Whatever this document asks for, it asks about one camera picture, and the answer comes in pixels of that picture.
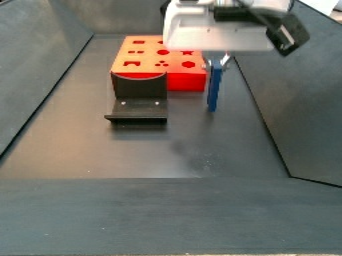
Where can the red shape-sorter board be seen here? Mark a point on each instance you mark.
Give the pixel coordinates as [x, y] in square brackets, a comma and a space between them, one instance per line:
[144, 58]

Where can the blue two-pronged peg object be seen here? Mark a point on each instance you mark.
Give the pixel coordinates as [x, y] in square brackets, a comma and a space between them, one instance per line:
[215, 78]

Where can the black curved holder stand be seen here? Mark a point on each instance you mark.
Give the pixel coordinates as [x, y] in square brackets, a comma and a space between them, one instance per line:
[140, 99]

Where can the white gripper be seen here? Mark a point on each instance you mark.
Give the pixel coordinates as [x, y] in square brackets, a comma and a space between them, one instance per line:
[189, 29]

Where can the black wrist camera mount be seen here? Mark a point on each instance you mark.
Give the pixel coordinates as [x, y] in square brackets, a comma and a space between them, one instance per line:
[284, 30]

